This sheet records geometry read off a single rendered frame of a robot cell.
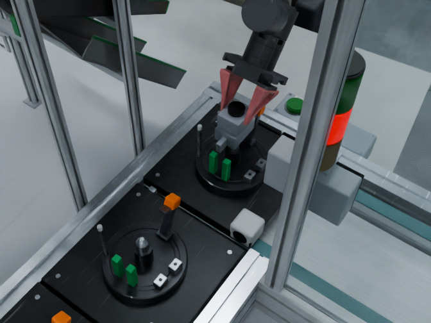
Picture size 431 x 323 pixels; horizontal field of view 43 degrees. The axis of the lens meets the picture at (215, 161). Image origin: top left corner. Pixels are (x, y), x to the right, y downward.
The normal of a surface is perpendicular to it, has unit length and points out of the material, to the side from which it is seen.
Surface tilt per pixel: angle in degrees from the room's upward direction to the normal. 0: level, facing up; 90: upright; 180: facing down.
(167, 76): 90
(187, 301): 0
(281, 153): 0
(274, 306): 90
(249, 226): 0
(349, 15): 90
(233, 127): 91
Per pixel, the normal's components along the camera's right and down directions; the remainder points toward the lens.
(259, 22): -0.36, 0.14
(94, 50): 0.70, 0.57
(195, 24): 0.03, -0.62
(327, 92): -0.58, 0.63
